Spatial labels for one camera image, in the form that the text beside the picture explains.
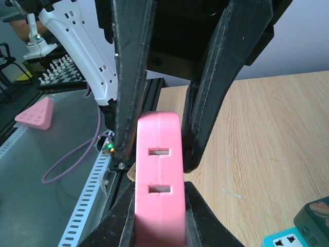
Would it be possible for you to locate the slotted cable duct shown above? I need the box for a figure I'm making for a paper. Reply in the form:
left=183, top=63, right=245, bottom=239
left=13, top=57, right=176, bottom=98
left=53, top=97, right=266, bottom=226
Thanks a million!
left=1, top=126, right=110, bottom=246

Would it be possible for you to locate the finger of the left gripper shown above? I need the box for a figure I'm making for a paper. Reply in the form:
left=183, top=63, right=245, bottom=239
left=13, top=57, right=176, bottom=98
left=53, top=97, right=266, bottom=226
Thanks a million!
left=181, top=1, right=273, bottom=173
left=111, top=1, right=156, bottom=160

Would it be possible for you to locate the pink triangular power strip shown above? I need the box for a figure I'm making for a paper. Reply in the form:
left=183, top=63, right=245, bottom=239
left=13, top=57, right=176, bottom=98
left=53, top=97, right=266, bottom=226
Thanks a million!
left=14, top=97, right=54, bottom=130

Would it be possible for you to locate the pink plug adapter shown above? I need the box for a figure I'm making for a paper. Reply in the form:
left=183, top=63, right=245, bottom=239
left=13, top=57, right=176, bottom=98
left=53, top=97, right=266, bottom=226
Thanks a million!
left=135, top=112, right=186, bottom=246

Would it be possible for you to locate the dark green cube socket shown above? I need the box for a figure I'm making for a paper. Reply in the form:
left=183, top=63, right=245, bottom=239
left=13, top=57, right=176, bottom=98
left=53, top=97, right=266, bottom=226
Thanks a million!
left=294, top=197, right=328, bottom=246

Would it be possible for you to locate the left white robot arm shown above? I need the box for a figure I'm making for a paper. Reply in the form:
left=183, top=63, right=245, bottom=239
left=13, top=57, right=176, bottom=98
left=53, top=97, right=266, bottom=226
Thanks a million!
left=38, top=1, right=290, bottom=173

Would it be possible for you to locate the black chair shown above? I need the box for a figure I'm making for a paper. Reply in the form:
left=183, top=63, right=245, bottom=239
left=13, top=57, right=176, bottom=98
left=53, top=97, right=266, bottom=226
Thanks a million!
left=1, top=42, right=33, bottom=103

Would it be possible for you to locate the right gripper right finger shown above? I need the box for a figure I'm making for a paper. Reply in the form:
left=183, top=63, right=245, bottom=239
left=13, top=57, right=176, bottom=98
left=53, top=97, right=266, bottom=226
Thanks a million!
left=185, top=182, right=243, bottom=247

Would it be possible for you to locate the teal power strip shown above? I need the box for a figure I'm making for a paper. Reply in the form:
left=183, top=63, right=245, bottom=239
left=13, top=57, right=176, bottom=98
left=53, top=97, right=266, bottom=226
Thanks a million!
left=261, top=226, right=329, bottom=247

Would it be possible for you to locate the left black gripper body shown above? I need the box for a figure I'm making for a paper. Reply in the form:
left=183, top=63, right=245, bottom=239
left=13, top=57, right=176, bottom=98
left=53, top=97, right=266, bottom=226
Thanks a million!
left=95, top=1, right=292, bottom=80

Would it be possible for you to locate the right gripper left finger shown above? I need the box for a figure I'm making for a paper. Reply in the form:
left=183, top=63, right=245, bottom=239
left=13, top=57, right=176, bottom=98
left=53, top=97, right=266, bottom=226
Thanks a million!
left=78, top=182, right=136, bottom=246

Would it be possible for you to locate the chess board with pieces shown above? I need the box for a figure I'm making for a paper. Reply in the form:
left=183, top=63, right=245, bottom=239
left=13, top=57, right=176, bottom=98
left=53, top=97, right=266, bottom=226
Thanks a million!
left=37, top=54, right=86, bottom=90

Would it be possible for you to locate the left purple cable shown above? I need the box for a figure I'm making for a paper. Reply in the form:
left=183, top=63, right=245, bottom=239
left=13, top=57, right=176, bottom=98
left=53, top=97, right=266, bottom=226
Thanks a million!
left=41, top=82, right=114, bottom=185

